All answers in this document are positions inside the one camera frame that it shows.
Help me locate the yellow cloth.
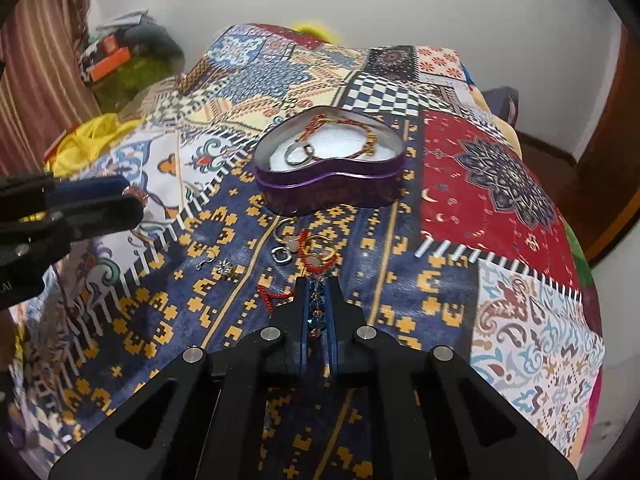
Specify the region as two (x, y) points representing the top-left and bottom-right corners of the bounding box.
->
(44, 112), (143, 178)

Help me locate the wooden door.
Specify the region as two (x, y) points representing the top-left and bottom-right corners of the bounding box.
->
(515, 25), (640, 266)

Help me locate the yellow pillow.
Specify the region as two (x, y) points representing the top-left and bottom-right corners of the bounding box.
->
(290, 21), (343, 47)

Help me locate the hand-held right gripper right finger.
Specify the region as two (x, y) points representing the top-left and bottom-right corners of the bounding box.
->
(326, 275), (577, 480)

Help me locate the patchwork printed blanket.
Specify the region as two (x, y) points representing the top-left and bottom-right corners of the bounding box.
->
(10, 22), (606, 480)

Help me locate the dark blue pillow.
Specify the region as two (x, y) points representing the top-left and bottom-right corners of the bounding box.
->
(481, 87), (522, 128)

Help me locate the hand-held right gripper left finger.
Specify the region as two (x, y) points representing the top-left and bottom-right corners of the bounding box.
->
(49, 275), (311, 480)

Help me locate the blue bead chain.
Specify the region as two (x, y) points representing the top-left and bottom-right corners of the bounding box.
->
(308, 274), (332, 347)

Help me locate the white foam pad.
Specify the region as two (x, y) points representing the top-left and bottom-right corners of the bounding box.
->
(269, 119), (402, 172)

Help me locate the striped brown curtain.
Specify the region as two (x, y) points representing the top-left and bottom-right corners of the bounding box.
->
(0, 0), (103, 176)

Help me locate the red and gold beaded bracelet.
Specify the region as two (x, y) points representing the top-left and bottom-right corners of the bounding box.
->
(294, 113), (382, 164)

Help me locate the orange box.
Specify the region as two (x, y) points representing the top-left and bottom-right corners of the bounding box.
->
(87, 46), (133, 82)

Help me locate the red beaded necklace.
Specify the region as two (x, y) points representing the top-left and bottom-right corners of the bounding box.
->
(295, 227), (345, 278)

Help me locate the pile of clutter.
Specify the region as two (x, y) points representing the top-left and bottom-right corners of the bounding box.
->
(77, 9), (187, 111)

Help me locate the short red chain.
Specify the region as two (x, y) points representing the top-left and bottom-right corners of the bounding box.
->
(257, 283), (292, 312)

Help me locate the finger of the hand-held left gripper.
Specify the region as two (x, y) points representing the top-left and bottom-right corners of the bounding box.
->
(0, 173), (134, 217)
(0, 195), (146, 262)

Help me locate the gold ring with pink stone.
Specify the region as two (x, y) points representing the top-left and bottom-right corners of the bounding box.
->
(272, 217), (302, 252)

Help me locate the purple heart-shaped tin box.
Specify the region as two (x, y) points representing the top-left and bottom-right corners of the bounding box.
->
(254, 106), (407, 216)

